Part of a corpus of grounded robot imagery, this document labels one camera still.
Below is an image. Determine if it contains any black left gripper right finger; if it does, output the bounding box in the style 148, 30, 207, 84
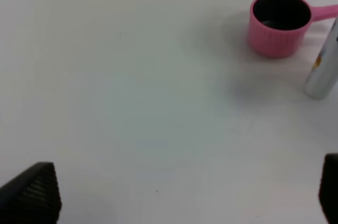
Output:
318, 153, 337, 224

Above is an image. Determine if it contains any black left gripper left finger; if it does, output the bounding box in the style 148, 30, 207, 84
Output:
1, 162, 62, 223

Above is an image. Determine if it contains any white blue-capped shampoo bottle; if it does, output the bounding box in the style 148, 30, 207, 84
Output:
305, 18, 337, 99

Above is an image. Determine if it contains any pink toy saucepan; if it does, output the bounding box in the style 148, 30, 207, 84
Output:
248, 0, 337, 59

